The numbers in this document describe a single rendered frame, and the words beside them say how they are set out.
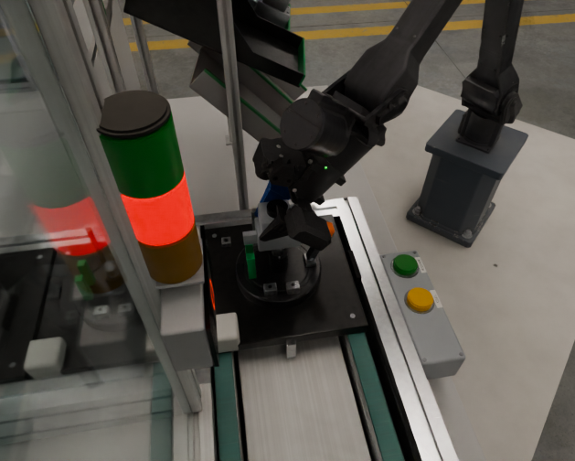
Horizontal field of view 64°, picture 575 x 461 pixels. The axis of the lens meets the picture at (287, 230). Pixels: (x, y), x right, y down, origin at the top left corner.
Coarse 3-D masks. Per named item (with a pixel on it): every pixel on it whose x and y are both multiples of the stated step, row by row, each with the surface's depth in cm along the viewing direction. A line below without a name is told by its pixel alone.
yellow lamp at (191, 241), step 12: (192, 228) 37; (180, 240) 36; (192, 240) 37; (144, 252) 36; (156, 252) 36; (168, 252) 36; (180, 252) 37; (192, 252) 38; (156, 264) 37; (168, 264) 37; (180, 264) 38; (192, 264) 39; (156, 276) 38; (168, 276) 38; (180, 276) 39
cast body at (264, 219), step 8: (272, 200) 65; (280, 200) 65; (264, 208) 66; (272, 208) 64; (288, 208) 66; (264, 216) 65; (272, 216) 64; (256, 224) 68; (264, 224) 64; (248, 232) 68; (256, 232) 68; (248, 240) 68; (256, 240) 68; (272, 240) 66; (280, 240) 67; (288, 240) 67; (264, 248) 67; (272, 248) 68; (280, 248) 68
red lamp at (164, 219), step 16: (176, 192) 33; (128, 208) 33; (144, 208) 32; (160, 208) 32; (176, 208) 34; (144, 224) 34; (160, 224) 34; (176, 224) 34; (192, 224) 36; (144, 240) 35; (160, 240) 35; (176, 240) 35
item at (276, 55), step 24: (144, 0) 64; (168, 0) 64; (192, 0) 64; (216, 0) 64; (240, 0) 76; (168, 24) 67; (192, 24) 67; (216, 24) 67; (240, 24) 79; (264, 24) 79; (216, 48) 69; (240, 48) 69; (264, 48) 77; (288, 48) 81; (264, 72) 72; (288, 72) 72
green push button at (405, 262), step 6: (396, 258) 78; (402, 258) 78; (408, 258) 78; (396, 264) 77; (402, 264) 77; (408, 264) 77; (414, 264) 77; (396, 270) 77; (402, 270) 76; (408, 270) 76; (414, 270) 76
